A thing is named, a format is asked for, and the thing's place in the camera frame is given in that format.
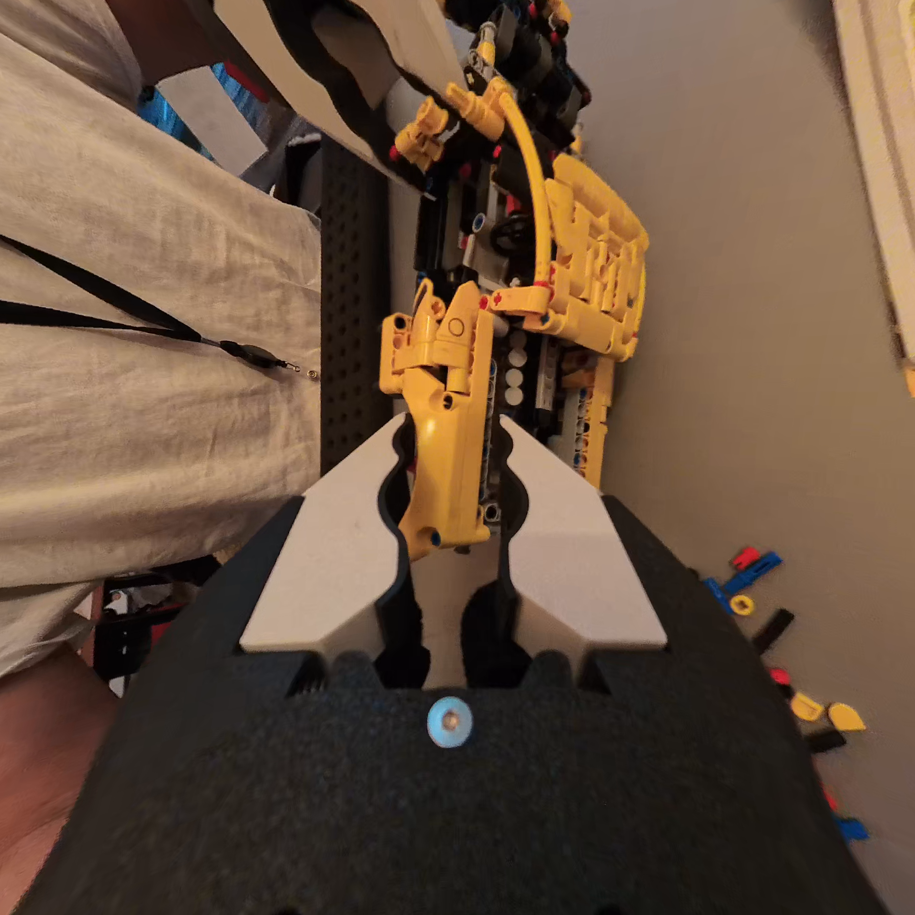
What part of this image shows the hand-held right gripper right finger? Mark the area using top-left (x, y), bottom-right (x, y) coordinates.
top-left (463, 415), bottom-right (669, 691)

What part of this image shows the black perforated chair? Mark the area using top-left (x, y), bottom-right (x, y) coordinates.
top-left (320, 136), bottom-right (393, 476)

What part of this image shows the large pile of brick pins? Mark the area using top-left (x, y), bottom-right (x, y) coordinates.
top-left (701, 547), bottom-right (869, 844)

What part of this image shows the black lanyard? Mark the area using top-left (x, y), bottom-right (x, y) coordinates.
top-left (0, 236), bottom-right (323, 380)

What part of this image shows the grey desk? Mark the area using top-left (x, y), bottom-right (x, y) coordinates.
top-left (386, 0), bottom-right (915, 915)

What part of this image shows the yellow brick car model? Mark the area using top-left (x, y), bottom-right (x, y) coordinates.
top-left (379, 0), bottom-right (651, 566)

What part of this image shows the person's right forearm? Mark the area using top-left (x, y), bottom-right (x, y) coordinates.
top-left (0, 643), bottom-right (122, 915)

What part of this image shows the open instruction booklet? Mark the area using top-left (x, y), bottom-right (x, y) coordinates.
top-left (831, 0), bottom-right (915, 397)

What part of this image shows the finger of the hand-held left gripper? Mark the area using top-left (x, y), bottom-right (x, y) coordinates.
top-left (311, 0), bottom-right (467, 110)
top-left (213, 0), bottom-right (433, 195)

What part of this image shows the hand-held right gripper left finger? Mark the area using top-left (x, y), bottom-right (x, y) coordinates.
top-left (239, 413), bottom-right (430, 691)

